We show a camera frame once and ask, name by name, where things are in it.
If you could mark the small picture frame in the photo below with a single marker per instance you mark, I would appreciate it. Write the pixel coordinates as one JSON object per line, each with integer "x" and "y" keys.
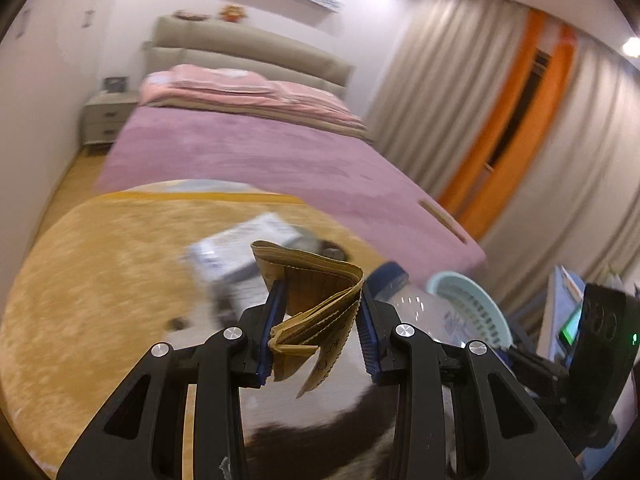
{"x": 115, "y": 84}

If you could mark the light blue plastic basket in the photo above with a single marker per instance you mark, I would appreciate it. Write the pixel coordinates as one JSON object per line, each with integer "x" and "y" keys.
{"x": 474, "y": 305}

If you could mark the dark item on headboard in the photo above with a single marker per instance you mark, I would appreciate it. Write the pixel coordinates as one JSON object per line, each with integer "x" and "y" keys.
{"x": 190, "y": 16}

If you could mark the round yellow panda rug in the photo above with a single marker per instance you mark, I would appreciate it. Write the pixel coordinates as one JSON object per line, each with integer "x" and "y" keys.
{"x": 110, "y": 279}

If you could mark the orange curtain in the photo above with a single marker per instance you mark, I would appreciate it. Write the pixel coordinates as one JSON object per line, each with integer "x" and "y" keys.
{"x": 517, "y": 125}

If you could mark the orange plush toy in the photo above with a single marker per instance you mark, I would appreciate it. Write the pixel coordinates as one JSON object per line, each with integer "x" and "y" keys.
{"x": 232, "y": 13}

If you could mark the pink pillow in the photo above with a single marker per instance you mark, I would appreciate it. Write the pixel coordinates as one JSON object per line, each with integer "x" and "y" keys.
{"x": 216, "y": 80}
{"x": 301, "y": 94}

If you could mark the beige padded headboard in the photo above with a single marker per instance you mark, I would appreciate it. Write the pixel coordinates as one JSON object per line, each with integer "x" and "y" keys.
{"x": 218, "y": 44}

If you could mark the right pink pillow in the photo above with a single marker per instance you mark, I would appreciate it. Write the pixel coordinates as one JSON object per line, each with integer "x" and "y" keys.
{"x": 301, "y": 94}

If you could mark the clear plastic bottle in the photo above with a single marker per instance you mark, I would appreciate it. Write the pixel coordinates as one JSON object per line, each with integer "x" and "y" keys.
{"x": 435, "y": 316}

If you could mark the beige curtain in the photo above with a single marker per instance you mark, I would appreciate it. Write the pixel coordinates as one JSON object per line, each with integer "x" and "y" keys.
{"x": 578, "y": 204}

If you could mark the grey bedside nightstand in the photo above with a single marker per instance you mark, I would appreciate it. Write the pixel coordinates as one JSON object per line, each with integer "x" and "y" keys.
{"x": 104, "y": 115}

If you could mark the left pink pillow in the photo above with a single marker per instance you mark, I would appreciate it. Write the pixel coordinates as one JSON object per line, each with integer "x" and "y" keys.
{"x": 216, "y": 80}

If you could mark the bed with purple cover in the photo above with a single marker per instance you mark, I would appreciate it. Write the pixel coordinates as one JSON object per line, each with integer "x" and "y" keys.
{"x": 342, "y": 176}

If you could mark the white blue carton box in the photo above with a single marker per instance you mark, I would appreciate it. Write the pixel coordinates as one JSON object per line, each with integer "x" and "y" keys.
{"x": 226, "y": 260}

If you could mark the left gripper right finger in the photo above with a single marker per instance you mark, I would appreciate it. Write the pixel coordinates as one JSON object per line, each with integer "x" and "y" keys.
{"x": 461, "y": 413}

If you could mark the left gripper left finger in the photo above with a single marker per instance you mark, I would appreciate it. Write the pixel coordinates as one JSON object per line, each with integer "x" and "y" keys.
{"x": 138, "y": 432}

